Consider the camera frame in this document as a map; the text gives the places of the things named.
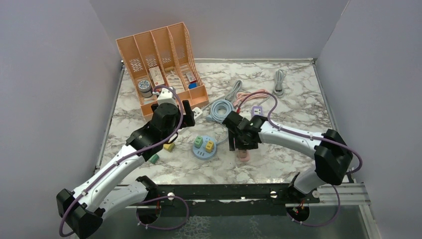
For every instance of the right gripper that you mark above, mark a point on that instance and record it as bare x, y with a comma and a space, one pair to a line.
235, 143

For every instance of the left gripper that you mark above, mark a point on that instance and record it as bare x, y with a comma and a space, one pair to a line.
187, 118

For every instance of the pink usb charger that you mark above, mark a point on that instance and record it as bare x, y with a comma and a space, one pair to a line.
242, 154

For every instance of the green usb charger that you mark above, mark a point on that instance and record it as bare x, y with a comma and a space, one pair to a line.
198, 142

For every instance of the yellow usb charger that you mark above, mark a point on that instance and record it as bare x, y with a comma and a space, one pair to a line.
209, 146

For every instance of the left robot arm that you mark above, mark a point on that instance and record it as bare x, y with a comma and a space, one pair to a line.
83, 209

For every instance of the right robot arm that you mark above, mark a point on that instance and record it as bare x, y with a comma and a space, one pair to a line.
328, 150

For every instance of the white power strip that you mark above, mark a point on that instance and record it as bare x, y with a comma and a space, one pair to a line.
197, 113

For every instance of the pink power strip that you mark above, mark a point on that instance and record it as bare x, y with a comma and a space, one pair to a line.
245, 159

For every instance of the purple power strip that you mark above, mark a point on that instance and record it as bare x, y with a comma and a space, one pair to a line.
257, 111

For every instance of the round blue power strip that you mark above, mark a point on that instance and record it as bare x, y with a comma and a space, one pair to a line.
200, 153

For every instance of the green charger left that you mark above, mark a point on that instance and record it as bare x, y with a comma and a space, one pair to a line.
153, 159

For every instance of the round tin in organizer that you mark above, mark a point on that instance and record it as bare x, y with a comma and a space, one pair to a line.
145, 88

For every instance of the white red box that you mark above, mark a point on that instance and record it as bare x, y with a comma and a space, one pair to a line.
156, 76

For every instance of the orange desk file organizer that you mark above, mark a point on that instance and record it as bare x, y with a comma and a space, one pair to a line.
170, 48

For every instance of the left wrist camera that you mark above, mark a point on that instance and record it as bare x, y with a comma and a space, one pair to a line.
166, 96

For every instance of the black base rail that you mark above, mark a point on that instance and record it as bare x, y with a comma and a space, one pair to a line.
214, 200

